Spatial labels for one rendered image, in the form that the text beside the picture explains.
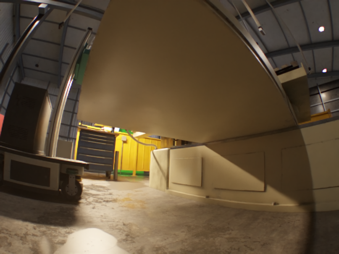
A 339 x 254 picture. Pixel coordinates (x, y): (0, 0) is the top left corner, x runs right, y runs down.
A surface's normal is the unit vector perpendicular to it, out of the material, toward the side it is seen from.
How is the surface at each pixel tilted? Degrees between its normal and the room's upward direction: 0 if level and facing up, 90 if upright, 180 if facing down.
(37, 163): 90
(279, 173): 90
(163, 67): 180
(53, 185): 90
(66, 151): 90
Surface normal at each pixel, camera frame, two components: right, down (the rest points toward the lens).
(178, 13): -0.04, 0.96
